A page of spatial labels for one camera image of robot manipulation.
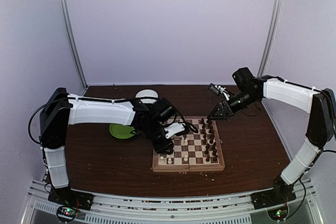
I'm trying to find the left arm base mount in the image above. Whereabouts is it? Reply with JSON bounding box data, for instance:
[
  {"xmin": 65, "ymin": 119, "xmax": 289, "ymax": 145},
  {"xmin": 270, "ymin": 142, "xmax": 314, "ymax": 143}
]
[{"xmin": 48, "ymin": 190, "xmax": 94, "ymax": 210}]

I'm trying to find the left aluminium frame post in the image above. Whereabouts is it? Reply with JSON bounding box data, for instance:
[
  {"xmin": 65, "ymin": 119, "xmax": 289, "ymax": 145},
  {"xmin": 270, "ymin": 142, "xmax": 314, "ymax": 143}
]
[{"xmin": 59, "ymin": 0, "xmax": 88, "ymax": 89}]

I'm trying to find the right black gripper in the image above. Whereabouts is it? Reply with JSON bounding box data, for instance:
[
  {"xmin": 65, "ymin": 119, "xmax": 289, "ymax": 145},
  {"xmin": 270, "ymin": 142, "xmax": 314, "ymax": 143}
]
[{"xmin": 207, "ymin": 89, "xmax": 259, "ymax": 120}]

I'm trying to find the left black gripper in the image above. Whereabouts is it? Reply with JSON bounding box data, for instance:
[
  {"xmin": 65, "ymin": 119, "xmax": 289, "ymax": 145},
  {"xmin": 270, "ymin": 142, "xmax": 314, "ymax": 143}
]
[{"xmin": 141, "ymin": 120, "xmax": 174, "ymax": 155}]

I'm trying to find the aluminium frame post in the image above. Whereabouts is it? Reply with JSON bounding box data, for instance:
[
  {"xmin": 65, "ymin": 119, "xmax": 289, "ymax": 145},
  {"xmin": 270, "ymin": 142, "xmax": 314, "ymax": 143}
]
[
  {"xmin": 257, "ymin": 0, "xmax": 284, "ymax": 76},
  {"xmin": 59, "ymin": 0, "xmax": 88, "ymax": 89}
]

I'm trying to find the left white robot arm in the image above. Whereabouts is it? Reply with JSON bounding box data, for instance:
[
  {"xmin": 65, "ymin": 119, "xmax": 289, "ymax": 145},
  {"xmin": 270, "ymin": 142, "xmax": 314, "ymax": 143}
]
[{"xmin": 35, "ymin": 88, "xmax": 190, "ymax": 205}]

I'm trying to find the green plastic plate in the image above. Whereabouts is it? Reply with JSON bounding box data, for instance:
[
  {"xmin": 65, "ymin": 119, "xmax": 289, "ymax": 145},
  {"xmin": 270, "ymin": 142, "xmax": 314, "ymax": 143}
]
[{"xmin": 109, "ymin": 124, "xmax": 140, "ymax": 140}]

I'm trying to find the wooden chess board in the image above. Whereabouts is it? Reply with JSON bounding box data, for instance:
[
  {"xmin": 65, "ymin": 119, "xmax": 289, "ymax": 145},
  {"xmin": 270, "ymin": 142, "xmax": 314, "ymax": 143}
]
[{"xmin": 152, "ymin": 116, "xmax": 225, "ymax": 174}]

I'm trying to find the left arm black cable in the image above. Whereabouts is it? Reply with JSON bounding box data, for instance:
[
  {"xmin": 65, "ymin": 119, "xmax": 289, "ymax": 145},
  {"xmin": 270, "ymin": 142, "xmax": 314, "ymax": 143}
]
[{"xmin": 28, "ymin": 97, "xmax": 199, "ymax": 143}]

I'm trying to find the aluminium front rail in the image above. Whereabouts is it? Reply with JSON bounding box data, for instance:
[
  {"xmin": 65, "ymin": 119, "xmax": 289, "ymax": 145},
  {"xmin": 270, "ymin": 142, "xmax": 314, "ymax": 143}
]
[{"xmin": 26, "ymin": 178, "xmax": 320, "ymax": 224}]

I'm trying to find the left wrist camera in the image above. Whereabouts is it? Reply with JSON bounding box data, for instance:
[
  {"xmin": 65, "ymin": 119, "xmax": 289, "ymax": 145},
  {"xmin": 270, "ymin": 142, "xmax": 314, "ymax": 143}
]
[{"xmin": 153, "ymin": 98, "xmax": 175, "ymax": 123}]

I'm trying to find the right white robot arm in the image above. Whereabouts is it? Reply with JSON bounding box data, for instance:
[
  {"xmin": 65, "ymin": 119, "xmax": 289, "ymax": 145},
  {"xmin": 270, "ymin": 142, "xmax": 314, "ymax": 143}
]
[{"xmin": 208, "ymin": 73, "xmax": 335, "ymax": 204}]

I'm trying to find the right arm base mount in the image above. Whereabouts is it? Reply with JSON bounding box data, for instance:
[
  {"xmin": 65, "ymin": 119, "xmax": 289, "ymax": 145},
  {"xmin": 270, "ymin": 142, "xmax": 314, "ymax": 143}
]
[{"xmin": 251, "ymin": 189, "xmax": 296, "ymax": 210}]

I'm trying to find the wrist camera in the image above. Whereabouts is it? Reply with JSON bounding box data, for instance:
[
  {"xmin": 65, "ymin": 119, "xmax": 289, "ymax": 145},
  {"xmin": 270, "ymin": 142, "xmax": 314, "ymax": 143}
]
[
  {"xmin": 153, "ymin": 98, "xmax": 175, "ymax": 123},
  {"xmin": 232, "ymin": 67, "xmax": 254, "ymax": 90}
]

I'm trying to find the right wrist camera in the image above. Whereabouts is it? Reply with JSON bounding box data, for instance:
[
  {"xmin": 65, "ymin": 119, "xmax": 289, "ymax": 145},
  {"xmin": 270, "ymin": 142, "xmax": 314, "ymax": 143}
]
[{"xmin": 232, "ymin": 67, "xmax": 254, "ymax": 90}]

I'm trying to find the white ceramic bowl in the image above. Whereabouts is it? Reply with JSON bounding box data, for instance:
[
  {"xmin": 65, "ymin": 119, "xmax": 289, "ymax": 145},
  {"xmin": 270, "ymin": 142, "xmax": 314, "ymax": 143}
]
[{"xmin": 135, "ymin": 89, "xmax": 159, "ymax": 103}]

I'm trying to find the right aluminium frame post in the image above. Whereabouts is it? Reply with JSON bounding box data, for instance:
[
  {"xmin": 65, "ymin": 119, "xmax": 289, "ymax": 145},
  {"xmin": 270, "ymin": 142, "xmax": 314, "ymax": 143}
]
[{"xmin": 257, "ymin": 0, "xmax": 284, "ymax": 76}]

